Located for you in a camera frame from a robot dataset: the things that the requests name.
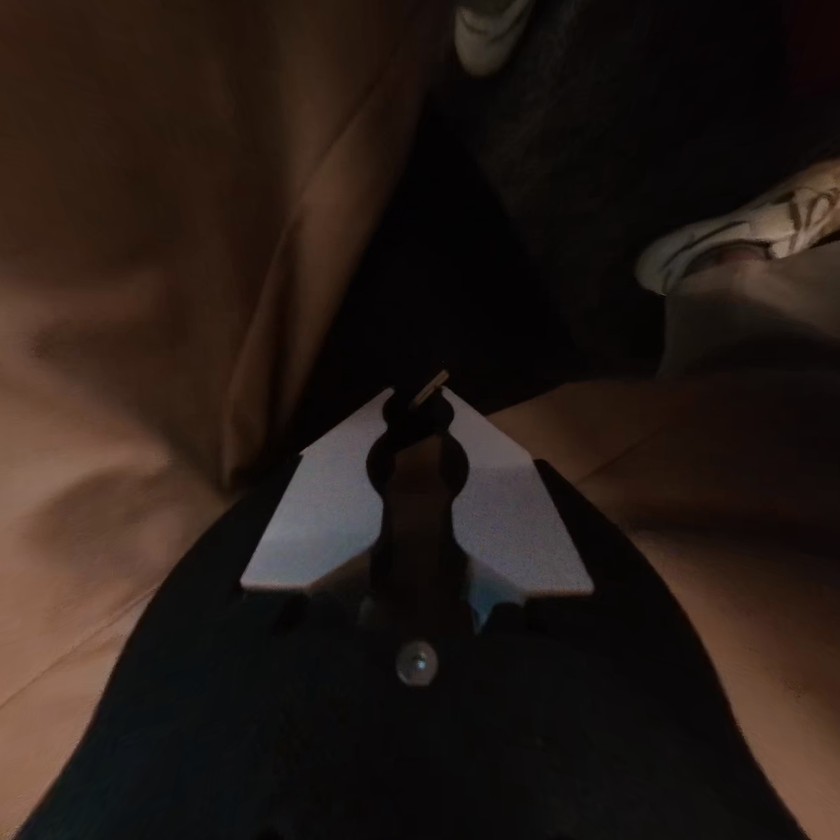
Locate white patterned cloth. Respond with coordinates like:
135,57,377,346
635,157,840,295

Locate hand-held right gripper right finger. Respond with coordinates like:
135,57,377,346
427,386,595,623

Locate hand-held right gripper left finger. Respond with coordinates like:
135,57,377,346
240,387,411,595

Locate person's brown trousers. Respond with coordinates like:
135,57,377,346
0,0,840,840

